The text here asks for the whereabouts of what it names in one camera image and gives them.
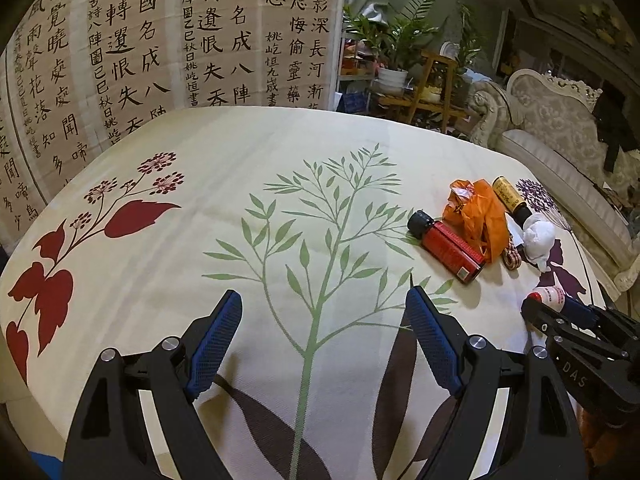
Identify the tall green plant dark pot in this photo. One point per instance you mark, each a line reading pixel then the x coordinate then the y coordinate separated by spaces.
pixel 467 40

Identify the ceiling chandelier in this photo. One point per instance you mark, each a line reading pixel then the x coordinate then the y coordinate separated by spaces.
pixel 605 27

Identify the person's right forearm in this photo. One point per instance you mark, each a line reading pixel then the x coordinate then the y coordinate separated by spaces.
pixel 600 435

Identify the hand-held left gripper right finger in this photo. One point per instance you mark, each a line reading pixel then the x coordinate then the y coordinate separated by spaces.
pixel 432 340

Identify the white metal shelf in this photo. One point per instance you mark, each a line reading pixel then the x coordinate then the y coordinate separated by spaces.
pixel 350 85

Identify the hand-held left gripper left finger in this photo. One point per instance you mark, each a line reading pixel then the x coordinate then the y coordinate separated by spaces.
pixel 212 345

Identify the gold bottle black cap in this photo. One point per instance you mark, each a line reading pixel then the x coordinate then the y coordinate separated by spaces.
pixel 505 192

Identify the floral tablecloth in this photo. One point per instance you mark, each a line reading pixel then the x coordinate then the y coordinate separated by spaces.
pixel 200 185

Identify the red bottle black cap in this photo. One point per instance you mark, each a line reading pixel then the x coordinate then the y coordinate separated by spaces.
pixel 450 250

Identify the calligraphy wall hanging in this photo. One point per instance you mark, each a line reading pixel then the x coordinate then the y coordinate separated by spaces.
pixel 150 35

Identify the black jacket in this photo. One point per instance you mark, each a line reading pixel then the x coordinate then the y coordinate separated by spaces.
pixel 612 120

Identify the green plant in white pot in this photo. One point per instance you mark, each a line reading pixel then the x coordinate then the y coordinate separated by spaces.
pixel 392 80

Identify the cream ornate sofa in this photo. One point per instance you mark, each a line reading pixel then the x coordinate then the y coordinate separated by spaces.
pixel 550 150

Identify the orange plastic bag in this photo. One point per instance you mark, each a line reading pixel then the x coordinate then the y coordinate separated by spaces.
pixel 480 215

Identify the white tissue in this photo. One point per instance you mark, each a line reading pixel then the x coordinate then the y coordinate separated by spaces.
pixel 537 237

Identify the small white bottle red cap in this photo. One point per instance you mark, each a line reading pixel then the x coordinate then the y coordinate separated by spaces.
pixel 552 297

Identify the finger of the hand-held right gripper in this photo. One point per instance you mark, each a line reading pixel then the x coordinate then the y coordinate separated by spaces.
pixel 580 308
pixel 540 316

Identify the yellow bowl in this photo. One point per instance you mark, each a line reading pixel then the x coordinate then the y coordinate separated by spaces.
pixel 432 95

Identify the wooden plant stand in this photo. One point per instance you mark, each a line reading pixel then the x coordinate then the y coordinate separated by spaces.
pixel 430 60

